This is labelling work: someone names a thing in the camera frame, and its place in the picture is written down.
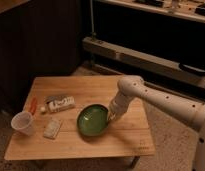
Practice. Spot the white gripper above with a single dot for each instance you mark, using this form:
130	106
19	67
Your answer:
118	106

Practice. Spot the green ceramic bowl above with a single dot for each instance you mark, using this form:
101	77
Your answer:
92	120

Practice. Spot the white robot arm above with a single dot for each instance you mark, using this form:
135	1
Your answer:
189	112

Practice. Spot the white printed box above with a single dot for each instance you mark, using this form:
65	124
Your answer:
61	104

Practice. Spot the wooden low table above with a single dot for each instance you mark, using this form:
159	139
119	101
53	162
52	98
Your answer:
128	136

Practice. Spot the flat white packet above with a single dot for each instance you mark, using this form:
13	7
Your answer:
52	128

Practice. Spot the white plastic cup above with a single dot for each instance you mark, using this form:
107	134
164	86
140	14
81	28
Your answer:
23	123

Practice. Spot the black object on shelf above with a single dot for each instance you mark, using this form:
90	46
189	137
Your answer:
193	69

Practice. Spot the vertical metal pole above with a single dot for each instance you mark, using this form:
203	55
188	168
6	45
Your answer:
93	33

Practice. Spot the grey metal shelf rail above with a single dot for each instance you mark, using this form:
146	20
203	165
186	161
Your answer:
144	61

